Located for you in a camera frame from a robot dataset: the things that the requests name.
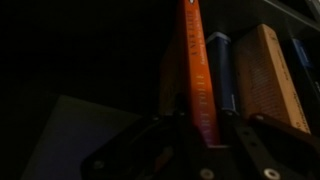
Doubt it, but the navy blue book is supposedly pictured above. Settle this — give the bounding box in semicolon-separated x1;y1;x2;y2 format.
205;31;239;116

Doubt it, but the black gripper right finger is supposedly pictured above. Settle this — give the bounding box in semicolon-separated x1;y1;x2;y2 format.
228;111;320;180

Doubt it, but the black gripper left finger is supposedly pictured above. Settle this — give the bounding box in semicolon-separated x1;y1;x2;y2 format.
81;93;208;180

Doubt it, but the tan book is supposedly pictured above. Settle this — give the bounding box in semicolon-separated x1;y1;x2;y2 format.
233;23;313;135

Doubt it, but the orange book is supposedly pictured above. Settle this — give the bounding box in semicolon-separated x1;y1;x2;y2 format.
159;0;222;148

